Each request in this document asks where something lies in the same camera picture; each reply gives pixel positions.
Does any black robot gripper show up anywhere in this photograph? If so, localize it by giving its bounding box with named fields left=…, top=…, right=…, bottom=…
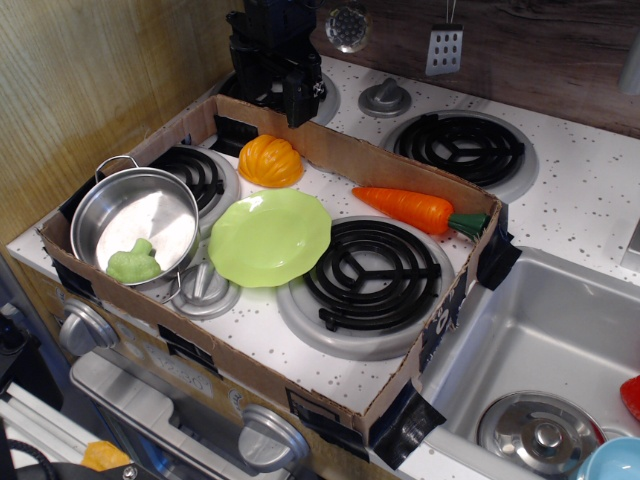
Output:
left=226, top=1, right=323, bottom=128

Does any green toy broccoli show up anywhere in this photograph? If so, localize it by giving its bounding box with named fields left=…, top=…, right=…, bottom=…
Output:
left=106, top=238, right=162, bottom=284

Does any orange toy pumpkin half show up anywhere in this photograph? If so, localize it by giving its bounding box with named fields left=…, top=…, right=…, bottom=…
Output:
left=238, top=134, right=304, bottom=188

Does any hanging steel skimmer ladle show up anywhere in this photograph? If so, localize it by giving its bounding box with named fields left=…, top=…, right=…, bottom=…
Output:
left=325, top=1, right=372, bottom=54

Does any grey knob at back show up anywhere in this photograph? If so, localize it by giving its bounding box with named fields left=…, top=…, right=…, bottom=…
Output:
left=358, top=78, right=412, bottom=118

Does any front left black burner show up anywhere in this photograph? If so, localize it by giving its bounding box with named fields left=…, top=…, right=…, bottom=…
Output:
left=151, top=145, right=241, bottom=237

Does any green plastic plate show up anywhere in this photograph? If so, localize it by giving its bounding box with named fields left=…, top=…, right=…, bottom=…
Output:
left=208, top=188, right=332, bottom=288

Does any hanging steel spatula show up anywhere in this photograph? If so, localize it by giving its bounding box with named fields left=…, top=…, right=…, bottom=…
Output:
left=425, top=0, right=464, bottom=77

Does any small steel pot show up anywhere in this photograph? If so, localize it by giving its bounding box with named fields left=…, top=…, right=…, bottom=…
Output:
left=70, top=155, right=200, bottom=300

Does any orange toy carrot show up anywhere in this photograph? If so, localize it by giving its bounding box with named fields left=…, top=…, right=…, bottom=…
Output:
left=352, top=187, right=491, bottom=241

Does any back right black burner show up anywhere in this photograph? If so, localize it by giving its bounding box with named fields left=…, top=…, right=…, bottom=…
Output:
left=381, top=110, right=539, bottom=203

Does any grey knob inside fence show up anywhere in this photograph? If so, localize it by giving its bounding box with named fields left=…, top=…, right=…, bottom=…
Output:
left=170, top=262, right=241, bottom=321

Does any front right black burner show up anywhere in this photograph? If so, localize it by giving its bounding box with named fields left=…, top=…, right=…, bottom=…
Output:
left=277, top=216, right=455, bottom=361

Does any cardboard fence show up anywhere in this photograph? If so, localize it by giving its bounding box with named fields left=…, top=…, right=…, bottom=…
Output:
left=38, top=93, right=523, bottom=471

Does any left grey oven knob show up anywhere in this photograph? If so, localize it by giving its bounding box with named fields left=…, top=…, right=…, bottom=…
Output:
left=59, top=299, right=119, bottom=356

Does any grey oven knob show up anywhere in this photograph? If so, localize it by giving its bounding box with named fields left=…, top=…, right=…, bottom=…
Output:
left=238, top=404, right=310, bottom=473
left=59, top=299, right=119, bottom=356

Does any right grey oven knob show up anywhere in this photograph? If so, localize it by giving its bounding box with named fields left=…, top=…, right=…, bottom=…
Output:
left=238, top=404, right=310, bottom=473

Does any grey sink basin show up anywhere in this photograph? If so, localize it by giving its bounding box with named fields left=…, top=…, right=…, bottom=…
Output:
left=413, top=248, right=639, bottom=479

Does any orange object at bottom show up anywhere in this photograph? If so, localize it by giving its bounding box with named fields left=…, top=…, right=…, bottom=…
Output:
left=80, top=440, right=131, bottom=472

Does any steel pot lid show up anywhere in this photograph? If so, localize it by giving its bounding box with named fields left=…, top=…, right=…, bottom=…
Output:
left=476, top=391, right=606, bottom=479

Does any red object at edge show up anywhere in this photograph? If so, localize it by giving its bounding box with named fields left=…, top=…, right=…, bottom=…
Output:
left=619, top=376, right=640, bottom=420

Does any light blue bowl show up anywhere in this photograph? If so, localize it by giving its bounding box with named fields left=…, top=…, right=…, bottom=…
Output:
left=573, top=437, right=640, bottom=480

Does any silver oven door handle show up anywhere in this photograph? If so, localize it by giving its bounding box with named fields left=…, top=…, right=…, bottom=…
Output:
left=70, top=352, right=307, bottom=479

